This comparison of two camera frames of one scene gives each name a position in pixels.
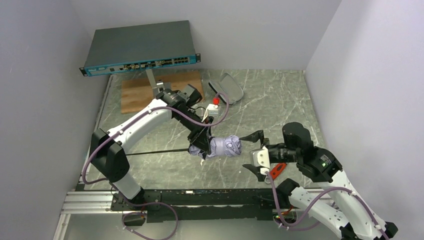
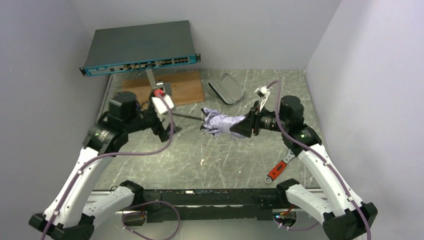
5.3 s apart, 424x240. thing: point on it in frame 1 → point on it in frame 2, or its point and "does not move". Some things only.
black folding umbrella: [220, 146] → [216, 123]
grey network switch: [140, 47] does not move
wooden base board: [136, 94] does not move
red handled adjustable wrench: [277, 169] does not move
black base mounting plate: [208, 205] does not move
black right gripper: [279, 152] → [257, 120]
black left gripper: [201, 139] → [162, 122]
